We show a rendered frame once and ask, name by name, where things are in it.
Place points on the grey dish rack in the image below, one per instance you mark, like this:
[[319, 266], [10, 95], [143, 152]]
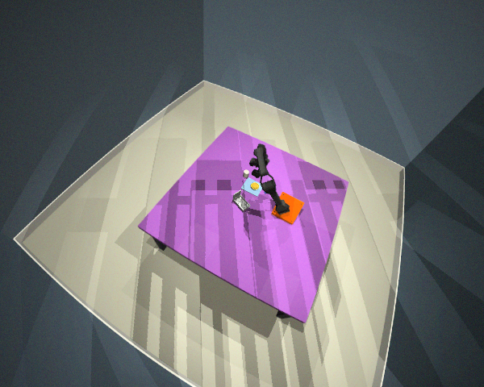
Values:
[[240, 201]]

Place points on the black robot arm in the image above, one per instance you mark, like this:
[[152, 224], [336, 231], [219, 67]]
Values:
[[270, 186]]

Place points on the pale blue flat square panel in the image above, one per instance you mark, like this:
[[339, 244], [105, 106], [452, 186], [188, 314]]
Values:
[[247, 187]]

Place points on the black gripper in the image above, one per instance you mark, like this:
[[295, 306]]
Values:
[[255, 172]]

